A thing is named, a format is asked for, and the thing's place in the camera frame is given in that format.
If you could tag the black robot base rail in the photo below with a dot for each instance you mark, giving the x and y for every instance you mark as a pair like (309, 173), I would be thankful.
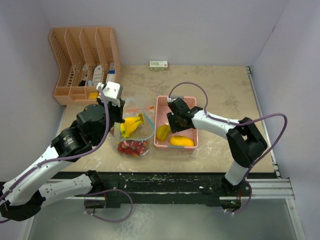
(177, 188)

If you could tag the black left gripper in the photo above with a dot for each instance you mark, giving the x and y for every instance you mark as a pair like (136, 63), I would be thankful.
(119, 110)

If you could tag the yellow sponge in organizer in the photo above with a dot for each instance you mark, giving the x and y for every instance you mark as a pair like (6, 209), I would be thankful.
(93, 96)

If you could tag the clear blue-zipper bag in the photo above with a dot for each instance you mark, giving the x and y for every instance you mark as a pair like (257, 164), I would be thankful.
(132, 108)

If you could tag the red strawberry cluster with leaves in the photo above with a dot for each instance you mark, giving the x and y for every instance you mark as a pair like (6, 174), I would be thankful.
(133, 148)

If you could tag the yellow mango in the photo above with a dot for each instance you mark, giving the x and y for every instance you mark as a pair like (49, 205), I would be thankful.
(181, 141)

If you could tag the orange desk file organizer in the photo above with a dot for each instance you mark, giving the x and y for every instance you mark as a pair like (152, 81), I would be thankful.
(78, 50)

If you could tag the green starfruit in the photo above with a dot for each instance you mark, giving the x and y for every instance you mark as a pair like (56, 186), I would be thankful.
(163, 132)

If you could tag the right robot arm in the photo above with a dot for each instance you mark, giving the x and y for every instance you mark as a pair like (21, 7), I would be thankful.
(246, 143)

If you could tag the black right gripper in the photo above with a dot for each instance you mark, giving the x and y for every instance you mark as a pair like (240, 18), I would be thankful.
(174, 127)

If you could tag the white tube in organizer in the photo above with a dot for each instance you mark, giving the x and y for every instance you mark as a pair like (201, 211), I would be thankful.
(97, 75)

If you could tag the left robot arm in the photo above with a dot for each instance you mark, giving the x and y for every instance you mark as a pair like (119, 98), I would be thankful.
(27, 194)

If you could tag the yellow banana bunch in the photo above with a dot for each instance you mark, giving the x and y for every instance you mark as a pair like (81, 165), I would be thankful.
(130, 125)

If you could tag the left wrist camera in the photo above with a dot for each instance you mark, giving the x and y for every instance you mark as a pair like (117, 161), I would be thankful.
(111, 92)

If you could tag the pink plastic basket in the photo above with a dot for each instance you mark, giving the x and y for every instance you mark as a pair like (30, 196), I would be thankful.
(161, 109)

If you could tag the green white small box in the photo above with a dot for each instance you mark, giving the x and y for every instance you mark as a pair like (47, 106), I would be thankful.
(158, 65)

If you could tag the clear orange-zipper bag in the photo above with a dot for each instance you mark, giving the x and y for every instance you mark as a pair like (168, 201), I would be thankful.
(132, 137)

